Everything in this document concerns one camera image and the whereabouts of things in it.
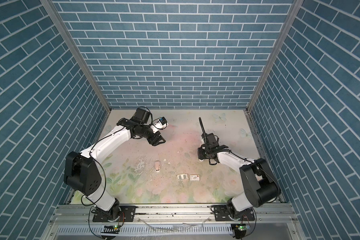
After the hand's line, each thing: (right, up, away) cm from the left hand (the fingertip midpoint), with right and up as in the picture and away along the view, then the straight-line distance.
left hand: (161, 136), depth 85 cm
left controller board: (-22, -45, -13) cm, 52 cm away
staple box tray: (+12, -24, +1) cm, 26 cm away
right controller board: (+41, -44, -14) cm, 62 cm away
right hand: (+22, -10, +7) cm, 25 cm away
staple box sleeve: (+19, -24, -1) cm, 31 cm away
